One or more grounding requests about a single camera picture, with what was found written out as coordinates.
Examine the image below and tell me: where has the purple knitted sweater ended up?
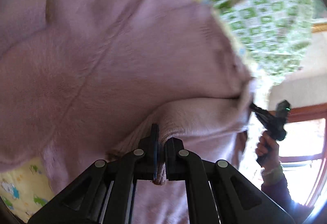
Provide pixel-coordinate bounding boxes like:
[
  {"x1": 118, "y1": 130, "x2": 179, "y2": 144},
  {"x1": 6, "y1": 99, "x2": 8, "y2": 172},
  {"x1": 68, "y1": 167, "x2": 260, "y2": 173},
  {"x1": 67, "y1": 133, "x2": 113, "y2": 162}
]
[{"x1": 0, "y1": 0, "x2": 256, "y2": 224}]

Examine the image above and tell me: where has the right forearm dark sleeve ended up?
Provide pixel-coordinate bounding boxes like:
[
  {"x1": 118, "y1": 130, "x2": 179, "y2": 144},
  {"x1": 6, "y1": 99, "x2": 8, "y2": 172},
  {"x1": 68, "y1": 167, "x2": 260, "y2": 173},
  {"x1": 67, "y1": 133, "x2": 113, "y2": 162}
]
[{"x1": 261, "y1": 165, "x2": 310, "y2": 223}]

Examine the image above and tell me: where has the person's right hand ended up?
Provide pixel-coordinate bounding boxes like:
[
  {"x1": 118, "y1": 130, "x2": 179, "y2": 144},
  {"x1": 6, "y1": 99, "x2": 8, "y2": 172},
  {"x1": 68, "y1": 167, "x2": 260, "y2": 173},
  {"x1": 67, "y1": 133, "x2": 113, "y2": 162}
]
[{"x1": 255, "y1": 130, "x2": 281, "y2": 174}]

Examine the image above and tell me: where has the yellow bear print bedsheet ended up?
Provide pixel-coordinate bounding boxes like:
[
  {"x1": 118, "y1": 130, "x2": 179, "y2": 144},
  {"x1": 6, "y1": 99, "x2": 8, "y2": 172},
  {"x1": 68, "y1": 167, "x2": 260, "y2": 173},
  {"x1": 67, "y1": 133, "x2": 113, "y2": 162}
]
[{"x1": 0, "y1": 0, "x2": 246, "y2": 223}]

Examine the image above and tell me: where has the green white patterned quilt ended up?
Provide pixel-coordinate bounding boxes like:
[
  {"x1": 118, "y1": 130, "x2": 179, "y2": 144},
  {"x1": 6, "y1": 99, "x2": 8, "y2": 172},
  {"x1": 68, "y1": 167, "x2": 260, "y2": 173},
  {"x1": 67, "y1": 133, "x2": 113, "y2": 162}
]
[{"x1": 132, "y1": 0, "x2": 318, "y2": 81}]

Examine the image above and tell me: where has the wooden window frame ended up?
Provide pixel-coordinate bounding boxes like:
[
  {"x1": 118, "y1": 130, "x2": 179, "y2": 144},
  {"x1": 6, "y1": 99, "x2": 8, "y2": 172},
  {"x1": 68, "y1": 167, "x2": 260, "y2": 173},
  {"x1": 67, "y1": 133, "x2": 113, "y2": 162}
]
[{"x1": 279, "y1": 104, "x2": 326, "y2": 207}]

